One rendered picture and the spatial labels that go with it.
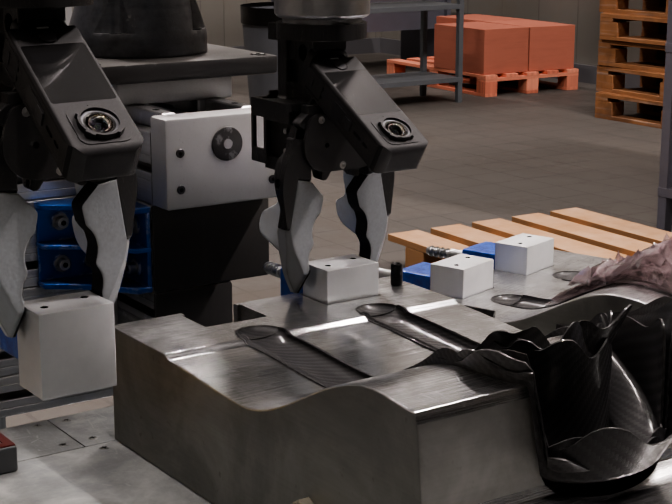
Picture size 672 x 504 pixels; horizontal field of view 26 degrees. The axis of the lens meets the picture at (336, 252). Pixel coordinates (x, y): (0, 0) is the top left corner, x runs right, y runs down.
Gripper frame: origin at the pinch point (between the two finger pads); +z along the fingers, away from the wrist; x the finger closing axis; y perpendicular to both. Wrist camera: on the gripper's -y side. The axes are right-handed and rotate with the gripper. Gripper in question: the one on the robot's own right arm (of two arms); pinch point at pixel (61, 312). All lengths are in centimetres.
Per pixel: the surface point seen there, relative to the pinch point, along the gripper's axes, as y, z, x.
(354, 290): 10.0, 5.3, -29.2
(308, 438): -12.5, 6.5, -10.0
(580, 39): 645, 67, -665
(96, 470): 9.3, 15.0, -6.2
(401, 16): 758, 56, -597
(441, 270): 17.2, 7.3, -43.8
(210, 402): -0.7, 7.7, -10.0
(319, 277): 11.1, 4.1, -26.7
